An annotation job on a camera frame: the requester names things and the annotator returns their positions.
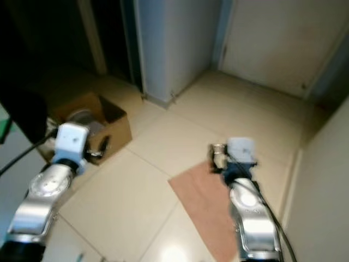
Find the brown cardboard box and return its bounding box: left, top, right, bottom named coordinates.
left=46, top=93, right=133, bottom=165

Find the round silver metal object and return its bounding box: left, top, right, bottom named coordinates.
left=68, top=109, right=97, bottom=128

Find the pink floor mat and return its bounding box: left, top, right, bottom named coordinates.
left=168, top=161, right=244, bottom=262

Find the large black hanging object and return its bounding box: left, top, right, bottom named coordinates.
left=0, top=0, right=51, bottom=145

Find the white door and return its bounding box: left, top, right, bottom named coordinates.
left=217, top=0, right=349, bottom=99

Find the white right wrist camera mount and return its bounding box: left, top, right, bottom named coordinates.
left=227, top=136, right=257, bottom=165

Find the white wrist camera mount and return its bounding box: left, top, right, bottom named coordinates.
left=55, top=123, right=91, bottom=165
left=227, top=136, right=257, bottom=165

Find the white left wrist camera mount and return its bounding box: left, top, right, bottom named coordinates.
left=55, top=123, right=91, bottom=165

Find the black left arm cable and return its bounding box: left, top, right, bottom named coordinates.
left=0, top=128, right=59, bottom=176

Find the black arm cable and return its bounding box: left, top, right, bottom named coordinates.
left=230, top=155, right=298, bottom=262
left=0, top=128, right=59, bottom=176

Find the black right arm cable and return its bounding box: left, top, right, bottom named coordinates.
left=230, top=155, right=298, bottom=262

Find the green wall board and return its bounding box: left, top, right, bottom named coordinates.
left=0, top=106, right=15, bottom=146

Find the wooden door frame post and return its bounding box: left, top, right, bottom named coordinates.
left=76, top=0, right=107, bottom=76

